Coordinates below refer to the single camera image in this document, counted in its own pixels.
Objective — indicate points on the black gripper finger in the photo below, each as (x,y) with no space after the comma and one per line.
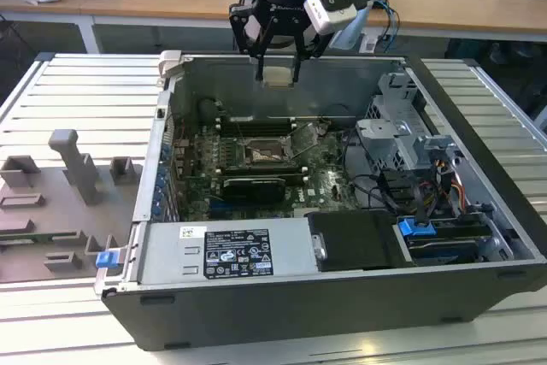
(314,38)
(243,27)

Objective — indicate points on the silver CPU chip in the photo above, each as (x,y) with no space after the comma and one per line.
(278,76)

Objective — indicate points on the black RAM slot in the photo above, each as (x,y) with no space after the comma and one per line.
(260,165)
(265,133)
(265,120)
(260,168)
(260,172)
(265,129)
(265,125)

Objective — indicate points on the CPU socket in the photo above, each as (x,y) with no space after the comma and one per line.
(273,145)

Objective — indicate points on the blue expansion slot clip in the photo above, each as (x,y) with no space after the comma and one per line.
(158,200)
(160,189)
(161,176)
(157,212)

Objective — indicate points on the blue expansion slot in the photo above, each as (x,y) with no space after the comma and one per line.
(217,202)

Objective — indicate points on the grey plastic case latch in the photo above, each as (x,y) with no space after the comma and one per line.
(170,63)

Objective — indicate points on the black cylinder part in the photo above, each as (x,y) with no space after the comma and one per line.
(207,108)

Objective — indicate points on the round coin battery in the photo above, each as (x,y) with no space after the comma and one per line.
(323,128)

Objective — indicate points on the silver metal drive cage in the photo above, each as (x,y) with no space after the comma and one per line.
(386,130)

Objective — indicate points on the green motherboard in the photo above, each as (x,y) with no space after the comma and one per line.
(329,160)

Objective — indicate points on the white square sticker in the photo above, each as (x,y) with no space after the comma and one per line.
(312,191)

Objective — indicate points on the black graphics card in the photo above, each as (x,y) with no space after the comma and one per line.
(254,190)

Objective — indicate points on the black plastic shroud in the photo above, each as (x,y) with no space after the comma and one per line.
(359,239)

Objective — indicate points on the hard disk in blue carrier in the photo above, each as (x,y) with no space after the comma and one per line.
(444,254)
(414,228)

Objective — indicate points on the black rating label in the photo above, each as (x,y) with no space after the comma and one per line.
(237,254)

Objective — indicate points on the silver power supply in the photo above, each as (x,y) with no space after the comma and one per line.
(171,254)

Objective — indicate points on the grey parts rack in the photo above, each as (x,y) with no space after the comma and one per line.
(51,211)

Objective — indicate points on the blue plastic tab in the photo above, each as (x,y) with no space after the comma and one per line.
(107,259)

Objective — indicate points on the black PC case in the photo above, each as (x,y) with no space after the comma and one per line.
(299,318)

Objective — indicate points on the green RAM stick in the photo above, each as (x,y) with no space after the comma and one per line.
(25,237)

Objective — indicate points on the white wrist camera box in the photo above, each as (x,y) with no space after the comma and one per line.
(329,19)

